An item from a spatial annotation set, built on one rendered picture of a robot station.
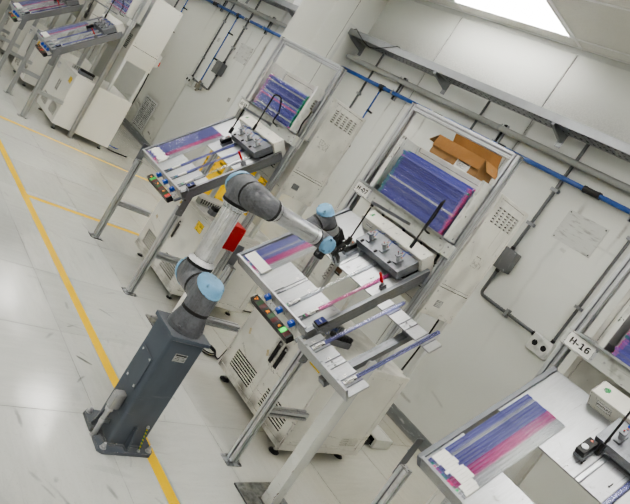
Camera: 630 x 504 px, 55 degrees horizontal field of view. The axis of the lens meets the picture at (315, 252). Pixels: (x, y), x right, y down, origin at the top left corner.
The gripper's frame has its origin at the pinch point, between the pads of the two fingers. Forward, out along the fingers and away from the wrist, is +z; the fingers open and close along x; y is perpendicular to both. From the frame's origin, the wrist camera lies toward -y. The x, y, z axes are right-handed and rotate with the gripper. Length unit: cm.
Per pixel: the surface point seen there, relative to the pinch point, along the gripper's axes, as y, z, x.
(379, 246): 27.5, 10.3, 4.1
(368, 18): 232, 48, 295
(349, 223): 30, 17, 37
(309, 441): -57, 29, -51
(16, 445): -146, -34, -21
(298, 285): -18.2, 7.7, 9.2
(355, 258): 15.5, 14.1, 9.6
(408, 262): 30.9, 10.9, -14.5
